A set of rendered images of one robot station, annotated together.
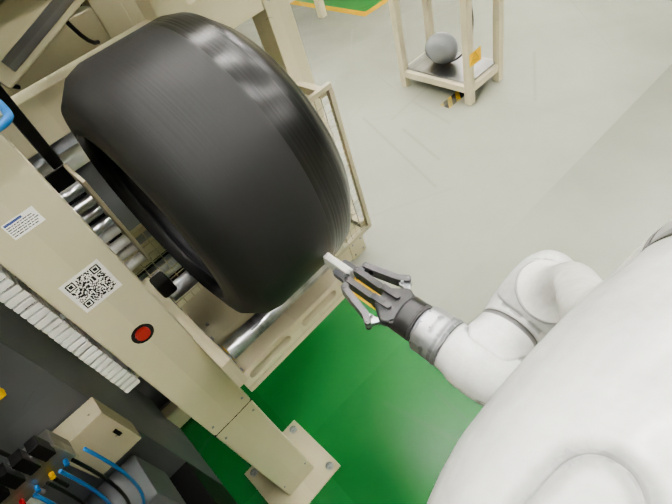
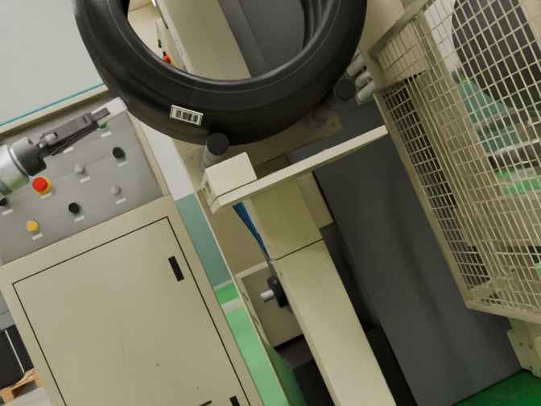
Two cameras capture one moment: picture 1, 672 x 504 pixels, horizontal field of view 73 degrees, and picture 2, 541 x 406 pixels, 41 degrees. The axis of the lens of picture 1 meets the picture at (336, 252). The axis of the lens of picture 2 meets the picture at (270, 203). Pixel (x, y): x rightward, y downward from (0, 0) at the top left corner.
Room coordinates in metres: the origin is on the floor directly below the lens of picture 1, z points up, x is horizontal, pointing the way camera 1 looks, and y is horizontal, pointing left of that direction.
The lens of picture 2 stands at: (1.35, -1.26, 0.75)
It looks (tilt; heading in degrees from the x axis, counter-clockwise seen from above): 0 degrees down; 112
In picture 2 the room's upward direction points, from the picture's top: 24 degrees counter-clockwise
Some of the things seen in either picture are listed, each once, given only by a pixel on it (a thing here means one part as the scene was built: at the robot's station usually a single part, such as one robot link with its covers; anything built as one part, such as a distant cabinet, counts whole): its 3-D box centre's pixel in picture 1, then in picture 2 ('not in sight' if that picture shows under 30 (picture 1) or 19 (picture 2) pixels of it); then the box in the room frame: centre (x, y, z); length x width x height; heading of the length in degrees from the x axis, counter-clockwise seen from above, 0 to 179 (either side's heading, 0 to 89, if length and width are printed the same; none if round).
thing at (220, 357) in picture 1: (190, 327); (262, 142); (0.74, 0.39, 0.90); 0.40 x 0.03 x 0.10; 30
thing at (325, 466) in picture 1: (291, 469); not in sight; (0.68, 0.45, 0.01); 0.27 x 0.27 x 0.02; 30
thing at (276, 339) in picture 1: (288, 318); (225, 182); (0.70, 0.17, 0.84); 0.36 x 0.09 x 0.06; 120
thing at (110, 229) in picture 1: (79, 236); (369, 35); (1.04, 0.62, 1.05); 0.20 x 0.15 x 0.30; 120
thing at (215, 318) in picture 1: (260, 300); (290, 172); (0.82, 0.24, 0.80); 0.37 x 0.36 x 0.02; 30
